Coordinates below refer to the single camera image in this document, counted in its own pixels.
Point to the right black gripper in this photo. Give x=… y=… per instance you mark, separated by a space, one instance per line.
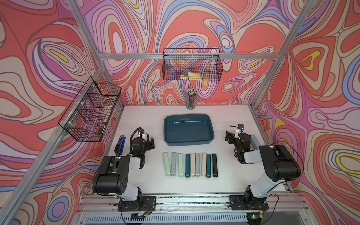
x=231 y=137

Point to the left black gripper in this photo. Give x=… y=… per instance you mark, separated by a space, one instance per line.
x=148 y=143

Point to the light green clip bar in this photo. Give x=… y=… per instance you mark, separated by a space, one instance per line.
x=167 y=164

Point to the teal plastic storage box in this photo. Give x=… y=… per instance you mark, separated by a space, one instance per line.
x=188 y=129

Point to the pale green clip bar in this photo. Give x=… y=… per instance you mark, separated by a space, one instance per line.
x=180 y=165

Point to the light grey clip bar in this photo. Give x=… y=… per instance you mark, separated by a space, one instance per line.
x=197 y=165

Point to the beige clip bar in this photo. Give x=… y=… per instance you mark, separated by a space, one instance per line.
x=193 y=165

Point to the dark teal clip bar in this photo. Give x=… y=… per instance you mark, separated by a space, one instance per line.
x=187 y=165

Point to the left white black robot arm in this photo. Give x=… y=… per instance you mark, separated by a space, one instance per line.
x=112 y=176

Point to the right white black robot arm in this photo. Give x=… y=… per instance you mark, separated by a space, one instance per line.
x=279 y=167

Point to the blue black stapler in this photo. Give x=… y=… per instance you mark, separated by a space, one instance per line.
x=120 y=146

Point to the black clip bar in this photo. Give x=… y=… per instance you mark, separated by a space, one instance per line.
x=215 y=165

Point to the cream clip bar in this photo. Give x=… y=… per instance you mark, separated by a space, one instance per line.
x=204 y=160

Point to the mesh pencil cup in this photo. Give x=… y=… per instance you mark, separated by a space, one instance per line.
x=191 y=97

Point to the black wire basket left wall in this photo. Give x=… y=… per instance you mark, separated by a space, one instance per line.
x=87 y=117

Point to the black wire basket wall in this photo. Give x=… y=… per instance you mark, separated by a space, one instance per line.
x=87 y=117
x=180 y=61

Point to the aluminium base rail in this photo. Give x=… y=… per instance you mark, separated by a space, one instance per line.
x=193 y=209

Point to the black wire basket back wall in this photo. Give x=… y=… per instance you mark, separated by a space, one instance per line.
x=180 y=61

